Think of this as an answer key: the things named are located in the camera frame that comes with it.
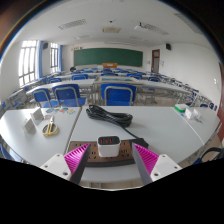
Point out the white charger block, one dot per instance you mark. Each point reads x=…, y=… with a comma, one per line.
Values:
x=108, y=150

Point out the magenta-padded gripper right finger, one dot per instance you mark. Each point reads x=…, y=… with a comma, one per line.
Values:
x=146, y=157

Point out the green chalkboard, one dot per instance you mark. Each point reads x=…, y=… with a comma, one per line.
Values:
x=108, y=57

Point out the black wall speaker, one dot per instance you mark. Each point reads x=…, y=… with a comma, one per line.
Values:
x=45, y=45
x=168, y=47

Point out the black-rimmed blue chair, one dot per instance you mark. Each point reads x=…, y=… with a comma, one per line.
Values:
x=208, y=152

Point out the ceiling light panels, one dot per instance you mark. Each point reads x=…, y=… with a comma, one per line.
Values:
x=72, y=24

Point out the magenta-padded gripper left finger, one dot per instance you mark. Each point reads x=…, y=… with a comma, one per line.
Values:
x=77, y=156

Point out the small white box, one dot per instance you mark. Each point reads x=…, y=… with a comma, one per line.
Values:
x=28, y=126
x=37, y=115
x=188, y=114
x=196, y=115

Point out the brown door with window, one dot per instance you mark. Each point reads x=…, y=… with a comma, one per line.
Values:
x=155, y=61

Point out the brown power strip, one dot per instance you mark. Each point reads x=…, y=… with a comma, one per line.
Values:
x=125, y=147

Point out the yellow tape roll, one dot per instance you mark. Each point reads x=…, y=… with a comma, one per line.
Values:
x=50, y=132

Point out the white ceiling projector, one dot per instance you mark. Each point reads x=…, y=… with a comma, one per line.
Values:
x=140, y=26

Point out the narrow bright window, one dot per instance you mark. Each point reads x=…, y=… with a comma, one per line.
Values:
x=54, y=57

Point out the blue curtain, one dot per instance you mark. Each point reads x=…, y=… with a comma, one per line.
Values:
x=60, y=58
x=39, y=60

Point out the large bright window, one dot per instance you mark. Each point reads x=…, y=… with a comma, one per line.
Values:
x=27, y=63

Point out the red-brown door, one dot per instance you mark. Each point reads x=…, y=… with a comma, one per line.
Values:
x=221, y=106

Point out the green and white box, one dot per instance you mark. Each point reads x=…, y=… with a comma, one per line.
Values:
x=181, y=107

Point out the orange teacher podium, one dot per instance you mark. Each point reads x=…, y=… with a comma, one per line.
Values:
x=110, y=65

